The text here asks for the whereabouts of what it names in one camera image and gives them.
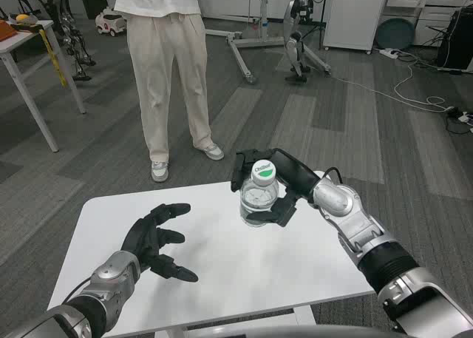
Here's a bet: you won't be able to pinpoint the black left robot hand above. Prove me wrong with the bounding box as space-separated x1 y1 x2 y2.
120 203 200 283

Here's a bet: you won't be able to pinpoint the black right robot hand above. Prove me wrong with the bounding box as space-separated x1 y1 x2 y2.
231 148 323 229

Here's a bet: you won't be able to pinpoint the clear plastic water bottle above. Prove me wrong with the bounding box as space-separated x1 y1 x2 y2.
239 160 280 229

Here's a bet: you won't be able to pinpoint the silver hanging humanoid robot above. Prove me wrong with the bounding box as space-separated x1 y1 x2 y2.
282 0 315 84

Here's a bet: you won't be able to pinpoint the humanoid robot on stand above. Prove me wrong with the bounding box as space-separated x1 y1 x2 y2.
205 0 332 86

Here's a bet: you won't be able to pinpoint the white tall cabinet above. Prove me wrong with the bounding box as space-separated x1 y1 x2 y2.
321 0 391 54

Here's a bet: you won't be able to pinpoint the black tripod stand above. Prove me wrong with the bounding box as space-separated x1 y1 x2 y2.
302 0 332 43

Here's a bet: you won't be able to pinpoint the teal round disc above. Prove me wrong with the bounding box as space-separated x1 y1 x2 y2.
377 18 415 50

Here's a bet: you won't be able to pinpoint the person in cream trousers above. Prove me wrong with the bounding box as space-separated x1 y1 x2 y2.
113 0 225 183

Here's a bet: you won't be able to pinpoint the black box case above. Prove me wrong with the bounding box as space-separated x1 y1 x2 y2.
436 8 473 75

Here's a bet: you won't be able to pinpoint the white drawer unit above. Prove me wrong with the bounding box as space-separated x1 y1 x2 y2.
382 0 473 47

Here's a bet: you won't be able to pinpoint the white toy car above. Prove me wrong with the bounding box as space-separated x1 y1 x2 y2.
95 7 129 38

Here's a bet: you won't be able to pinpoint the dark humanoid robot legs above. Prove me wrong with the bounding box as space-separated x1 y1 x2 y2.
35 0 98 82

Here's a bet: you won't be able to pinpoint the white side table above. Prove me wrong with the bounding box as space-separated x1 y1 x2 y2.
0 19 86 153

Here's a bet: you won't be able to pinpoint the black yellow hand tool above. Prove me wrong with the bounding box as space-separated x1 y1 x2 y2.
10 15 44 33

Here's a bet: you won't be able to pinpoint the orange woven basket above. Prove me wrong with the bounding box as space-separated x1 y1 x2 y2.
0 19 18 41

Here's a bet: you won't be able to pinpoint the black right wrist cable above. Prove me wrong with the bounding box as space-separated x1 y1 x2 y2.
318 166 343 186

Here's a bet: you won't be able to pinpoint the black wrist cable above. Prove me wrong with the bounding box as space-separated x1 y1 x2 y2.
318 166 343 186
61 277 93 305

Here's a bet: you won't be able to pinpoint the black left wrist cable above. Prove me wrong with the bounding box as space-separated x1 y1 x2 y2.
61 277 93 305

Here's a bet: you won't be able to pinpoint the white floor cable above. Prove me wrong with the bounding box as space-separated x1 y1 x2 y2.
332 49 455 113

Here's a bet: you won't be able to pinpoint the yellow measuring strap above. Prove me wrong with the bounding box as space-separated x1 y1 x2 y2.
38 29 69 88

